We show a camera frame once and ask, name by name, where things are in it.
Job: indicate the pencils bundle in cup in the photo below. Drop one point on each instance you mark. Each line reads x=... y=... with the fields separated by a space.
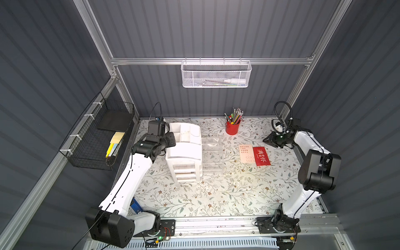
x=235 y=117

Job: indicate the red postcard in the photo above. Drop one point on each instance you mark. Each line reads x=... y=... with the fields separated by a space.
x=261 y=156

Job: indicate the white wire mesh basket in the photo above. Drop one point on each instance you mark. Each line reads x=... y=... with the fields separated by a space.
x=212 y=73

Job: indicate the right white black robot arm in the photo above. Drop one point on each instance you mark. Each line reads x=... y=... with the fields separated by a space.
x=317 y=174

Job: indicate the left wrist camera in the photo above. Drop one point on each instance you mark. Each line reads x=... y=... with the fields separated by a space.
x=158 y=128

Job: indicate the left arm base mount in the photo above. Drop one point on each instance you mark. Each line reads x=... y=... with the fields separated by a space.
x=162 y=227

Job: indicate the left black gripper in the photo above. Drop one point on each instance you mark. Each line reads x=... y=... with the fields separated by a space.
x=170 y=139

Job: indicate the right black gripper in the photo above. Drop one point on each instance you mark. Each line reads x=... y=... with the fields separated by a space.
x=272 y=139

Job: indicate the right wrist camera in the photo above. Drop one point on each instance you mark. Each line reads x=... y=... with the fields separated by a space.
x=281 y=128

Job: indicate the red pencil cup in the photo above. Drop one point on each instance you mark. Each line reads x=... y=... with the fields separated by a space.
x=232 y=129

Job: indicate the yellow sticky notes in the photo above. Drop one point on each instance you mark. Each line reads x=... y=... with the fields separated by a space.
x=114 y=143

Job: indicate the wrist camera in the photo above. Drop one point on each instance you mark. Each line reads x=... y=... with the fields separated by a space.
x=158 y=128
x=281 y=128

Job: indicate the white plastic drawer organizer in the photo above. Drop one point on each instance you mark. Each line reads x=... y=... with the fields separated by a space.
x=185 y=159

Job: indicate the clear plastic drawer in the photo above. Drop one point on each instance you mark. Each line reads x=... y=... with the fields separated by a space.
x=212 y=154

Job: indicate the black notebook in basket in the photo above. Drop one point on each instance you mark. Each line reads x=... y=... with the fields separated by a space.
x=117 y=121

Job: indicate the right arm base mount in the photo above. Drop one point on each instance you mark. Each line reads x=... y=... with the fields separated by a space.
x=271 y=224

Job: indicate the black wire wall basket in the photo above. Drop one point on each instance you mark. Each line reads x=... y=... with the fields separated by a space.
x=86 y=146

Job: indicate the white marker in basket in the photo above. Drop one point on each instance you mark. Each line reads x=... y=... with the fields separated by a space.
x=234 y=81

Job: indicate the white perforated cable tray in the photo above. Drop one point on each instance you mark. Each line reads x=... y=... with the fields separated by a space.
x=239 y=243

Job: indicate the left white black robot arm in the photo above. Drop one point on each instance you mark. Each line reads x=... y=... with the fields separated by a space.
x=110 y=223

